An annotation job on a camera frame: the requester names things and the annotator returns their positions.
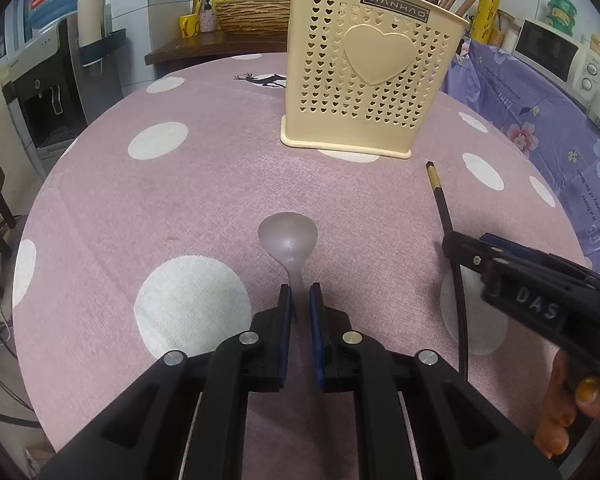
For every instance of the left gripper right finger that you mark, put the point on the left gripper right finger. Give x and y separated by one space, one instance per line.
416 416

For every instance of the grey water dispenser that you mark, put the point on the grey water dispenser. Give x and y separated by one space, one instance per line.
57 88

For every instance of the person's right hand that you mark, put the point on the person's right hand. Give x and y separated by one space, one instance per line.
560 407

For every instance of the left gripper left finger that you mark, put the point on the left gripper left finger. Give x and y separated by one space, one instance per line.
184 418

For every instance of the pink polka dot tablecloth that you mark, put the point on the pink polka dot tablecloth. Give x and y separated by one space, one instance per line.
144 237

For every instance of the dark wooden side table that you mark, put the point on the dark wooden side table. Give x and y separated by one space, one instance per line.
216 44

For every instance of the paper cup stack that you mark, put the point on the paper cup stack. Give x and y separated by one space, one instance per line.
90 21

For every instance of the black chopstick gold band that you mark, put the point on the black chopstick gold band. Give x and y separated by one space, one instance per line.
458 284

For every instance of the cream plastic utensil holder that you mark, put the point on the cream plastic utensil holder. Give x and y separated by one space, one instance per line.
363 74

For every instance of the green instant noodle cups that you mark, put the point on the green instant noodle cups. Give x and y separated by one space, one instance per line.
561 14

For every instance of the matte grey spoon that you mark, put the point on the matte grey spoon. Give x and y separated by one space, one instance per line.
290 238

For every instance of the yellow rolled mat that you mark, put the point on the yellow rolled mat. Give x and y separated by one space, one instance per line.
483 20

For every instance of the white microwave oven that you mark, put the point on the white microwave oven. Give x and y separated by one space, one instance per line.
573 67

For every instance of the yellow mug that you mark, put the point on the yellow mug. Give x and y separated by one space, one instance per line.
189 25

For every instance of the purple floral cloth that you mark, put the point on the purple floral cloth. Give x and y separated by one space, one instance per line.
543 123

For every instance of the woven brown basin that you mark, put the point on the woven brown basin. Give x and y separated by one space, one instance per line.
253 17

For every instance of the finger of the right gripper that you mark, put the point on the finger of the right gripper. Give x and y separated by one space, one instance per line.
549 261
471 252

